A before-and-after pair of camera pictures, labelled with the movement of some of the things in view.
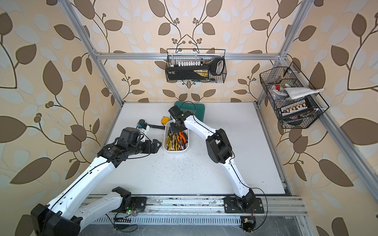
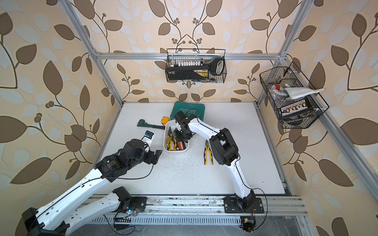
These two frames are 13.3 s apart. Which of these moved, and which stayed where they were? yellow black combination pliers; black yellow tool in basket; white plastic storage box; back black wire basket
Moved: yellow black combination pliers
Stayed: black yellow tool in basket; white plastic storage box; back black wire basket
